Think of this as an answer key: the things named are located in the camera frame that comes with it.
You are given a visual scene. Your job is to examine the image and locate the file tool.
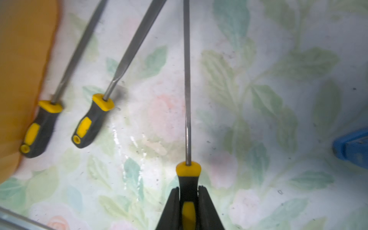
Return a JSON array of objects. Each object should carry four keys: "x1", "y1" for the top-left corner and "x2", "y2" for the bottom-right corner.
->
[
  {"x1": 71, "y1": 0, "x2": 166, "y2": 149},
  {"x1": 19, "y1": 0, "x2": 107, "y2": 158},
  {"x1": 176, "y1": 1, "x2": 201, "y2": 230}
]

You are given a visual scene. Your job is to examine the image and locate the yellow plastic storage box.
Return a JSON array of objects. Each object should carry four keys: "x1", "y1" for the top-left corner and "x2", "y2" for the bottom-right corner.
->
[{"x1": 1, "y1": 1, "x2": 61, "y2": 183}]

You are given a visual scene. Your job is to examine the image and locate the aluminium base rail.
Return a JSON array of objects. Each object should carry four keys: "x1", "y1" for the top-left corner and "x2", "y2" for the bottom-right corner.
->
[{"x1": 1, "y1": 207, "x2": 53, "y2": 230}]

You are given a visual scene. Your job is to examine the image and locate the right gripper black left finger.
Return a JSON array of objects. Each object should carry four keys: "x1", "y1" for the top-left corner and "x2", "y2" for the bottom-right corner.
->
[{"x1": 156, "y1": 187, "x2": 180, "y2": 230}]

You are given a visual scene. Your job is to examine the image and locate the blue object on table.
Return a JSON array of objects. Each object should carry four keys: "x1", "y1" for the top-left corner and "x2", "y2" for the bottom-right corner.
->
[{"x1": 332, "y1": 127, "x2": 368, "y2": 169}]

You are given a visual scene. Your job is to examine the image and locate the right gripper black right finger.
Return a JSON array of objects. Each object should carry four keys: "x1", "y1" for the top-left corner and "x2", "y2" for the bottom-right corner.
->
[{"x1": 198, "y1": 186, "x2": 225, "y2": 230}]

